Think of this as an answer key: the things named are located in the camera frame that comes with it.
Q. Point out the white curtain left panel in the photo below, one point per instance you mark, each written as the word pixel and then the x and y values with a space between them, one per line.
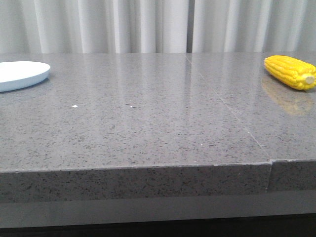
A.
pixel 95 26

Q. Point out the white curtain right panel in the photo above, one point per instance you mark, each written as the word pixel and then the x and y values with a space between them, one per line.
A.
pixel 251 25

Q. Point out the yellow corn cob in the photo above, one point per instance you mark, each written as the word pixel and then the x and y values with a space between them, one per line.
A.
pixel 293 72

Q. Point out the light blue round plate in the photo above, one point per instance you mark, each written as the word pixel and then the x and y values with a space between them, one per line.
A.
pixel 21 74

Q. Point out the white curtain panel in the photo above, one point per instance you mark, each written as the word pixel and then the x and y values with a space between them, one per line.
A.
pixel 251 25
pixel 95 26

